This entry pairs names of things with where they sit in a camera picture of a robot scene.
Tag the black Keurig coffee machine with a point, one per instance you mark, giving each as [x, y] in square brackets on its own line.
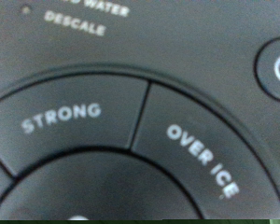
[140, 124]

